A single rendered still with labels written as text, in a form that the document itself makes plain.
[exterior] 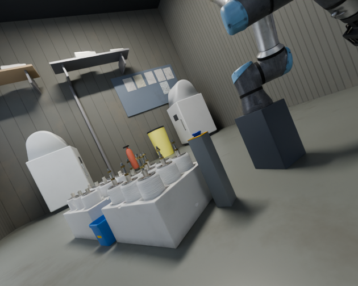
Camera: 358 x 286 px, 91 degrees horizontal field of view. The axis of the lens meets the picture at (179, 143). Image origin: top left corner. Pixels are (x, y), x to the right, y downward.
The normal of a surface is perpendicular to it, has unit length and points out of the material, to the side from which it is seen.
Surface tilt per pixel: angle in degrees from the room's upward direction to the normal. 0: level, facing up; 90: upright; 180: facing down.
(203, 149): 90
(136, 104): 90
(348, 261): 0
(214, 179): 90
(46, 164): 90
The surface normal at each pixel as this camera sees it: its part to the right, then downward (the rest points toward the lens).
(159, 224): -0.54, 0.29
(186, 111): 0.40, -0.12
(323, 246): -0.41, -0.91
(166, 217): 0.73, -0.29
